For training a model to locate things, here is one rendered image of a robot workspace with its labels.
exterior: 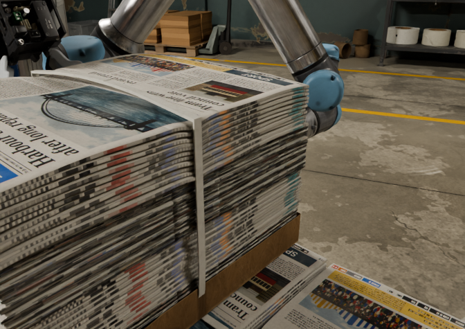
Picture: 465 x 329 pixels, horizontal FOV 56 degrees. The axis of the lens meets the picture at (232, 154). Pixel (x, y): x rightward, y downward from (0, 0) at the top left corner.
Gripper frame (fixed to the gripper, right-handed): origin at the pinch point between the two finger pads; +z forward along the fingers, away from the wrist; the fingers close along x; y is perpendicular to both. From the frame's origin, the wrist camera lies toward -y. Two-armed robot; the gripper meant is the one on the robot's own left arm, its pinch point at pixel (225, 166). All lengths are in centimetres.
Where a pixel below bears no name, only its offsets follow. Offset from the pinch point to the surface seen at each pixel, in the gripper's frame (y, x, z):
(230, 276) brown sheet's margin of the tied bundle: 1.0, 21.6, 22.8
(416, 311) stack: -2.6, 38.1, 10.1
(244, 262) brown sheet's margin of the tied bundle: 1.5, 21.6, 20.3
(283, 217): 3.5, 21.1, 12.2
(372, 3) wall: -13, -239, -566
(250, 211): 7.4, 21.2, 18.8
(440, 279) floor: -85, 15, -113
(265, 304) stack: -2.5, 24.9, 20.5
